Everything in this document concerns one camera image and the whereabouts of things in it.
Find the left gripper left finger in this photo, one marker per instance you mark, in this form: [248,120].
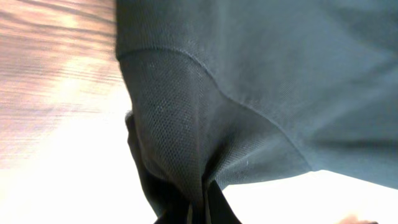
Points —
[175,208]

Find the black polo shirt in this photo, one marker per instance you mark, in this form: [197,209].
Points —
[243,91]

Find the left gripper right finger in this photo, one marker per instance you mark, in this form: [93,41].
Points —
[218,210]

